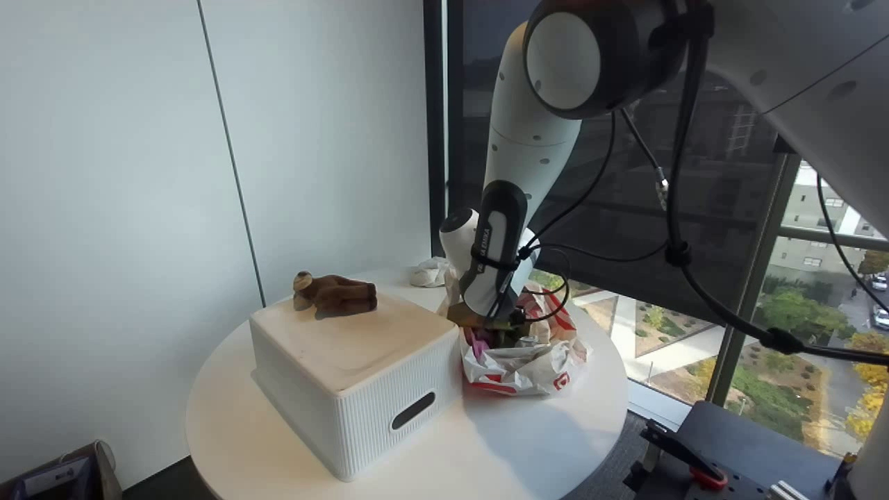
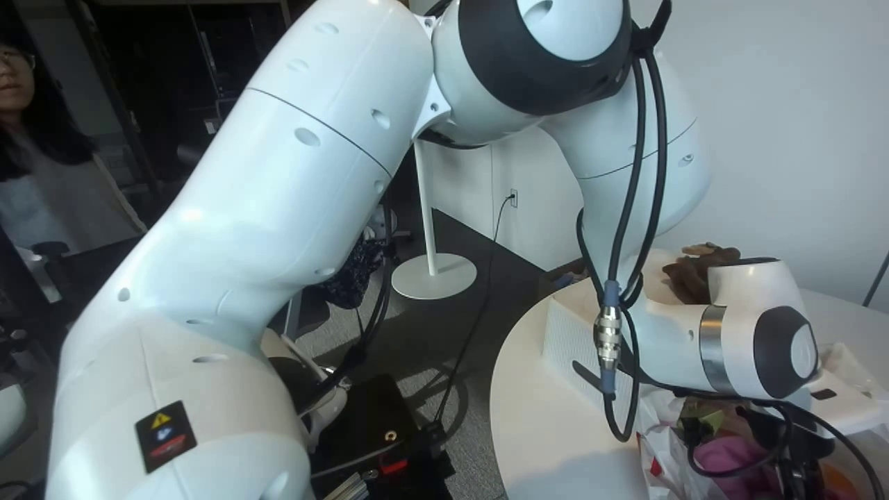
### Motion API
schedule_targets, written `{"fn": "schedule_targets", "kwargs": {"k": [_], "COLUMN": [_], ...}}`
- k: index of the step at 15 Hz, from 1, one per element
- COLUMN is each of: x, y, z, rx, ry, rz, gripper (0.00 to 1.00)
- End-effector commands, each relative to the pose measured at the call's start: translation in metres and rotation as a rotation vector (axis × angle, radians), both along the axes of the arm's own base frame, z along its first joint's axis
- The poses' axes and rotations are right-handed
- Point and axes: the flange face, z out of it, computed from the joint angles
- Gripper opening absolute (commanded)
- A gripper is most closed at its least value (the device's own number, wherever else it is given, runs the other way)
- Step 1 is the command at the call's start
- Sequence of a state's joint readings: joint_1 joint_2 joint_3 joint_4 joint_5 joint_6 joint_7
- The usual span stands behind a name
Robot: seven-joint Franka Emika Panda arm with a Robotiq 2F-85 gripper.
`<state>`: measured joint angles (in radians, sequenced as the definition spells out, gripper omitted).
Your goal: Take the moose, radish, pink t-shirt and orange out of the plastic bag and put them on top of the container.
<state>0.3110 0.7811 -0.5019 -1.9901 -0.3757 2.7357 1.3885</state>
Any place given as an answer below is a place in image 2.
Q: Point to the white lidded storage box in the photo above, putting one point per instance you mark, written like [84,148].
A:
[564,334]

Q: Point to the white red plastic bag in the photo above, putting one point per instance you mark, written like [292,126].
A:
[662,454]

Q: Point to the person with black hair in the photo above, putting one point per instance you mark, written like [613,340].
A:
[28,141]

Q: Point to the black control box red button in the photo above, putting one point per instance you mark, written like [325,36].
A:
[378,426]

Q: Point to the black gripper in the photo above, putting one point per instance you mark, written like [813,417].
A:
[798,454]

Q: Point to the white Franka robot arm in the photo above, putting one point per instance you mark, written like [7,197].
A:
[280,231]

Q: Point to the round white side table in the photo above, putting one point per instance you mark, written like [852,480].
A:
[431,273]

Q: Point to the pink t-shirt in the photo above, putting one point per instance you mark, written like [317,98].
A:
[725,459]

